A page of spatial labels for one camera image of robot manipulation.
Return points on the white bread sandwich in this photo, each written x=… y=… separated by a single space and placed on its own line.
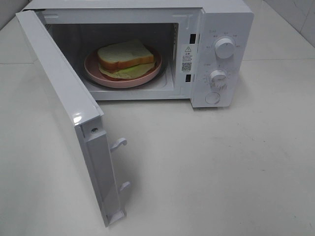
x=126 y=60

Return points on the white warning label sticker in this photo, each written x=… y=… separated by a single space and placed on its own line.
x=188 y=53

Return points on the round white door button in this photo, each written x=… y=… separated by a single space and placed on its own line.
x=212 y=98

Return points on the white microwave oven body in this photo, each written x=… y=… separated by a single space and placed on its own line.
x=79 y=27

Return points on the pink round plate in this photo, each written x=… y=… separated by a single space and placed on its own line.
x=156 y=54

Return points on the white microwave door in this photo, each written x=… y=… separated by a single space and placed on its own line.
x=78 y=116

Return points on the upper white power knob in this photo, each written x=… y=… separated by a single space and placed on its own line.
x=224 y=47

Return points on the glass microwave turntable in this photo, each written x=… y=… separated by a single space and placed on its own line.
x=163 y=71

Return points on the lower white timer knob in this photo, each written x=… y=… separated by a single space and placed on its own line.
x=217 y=79

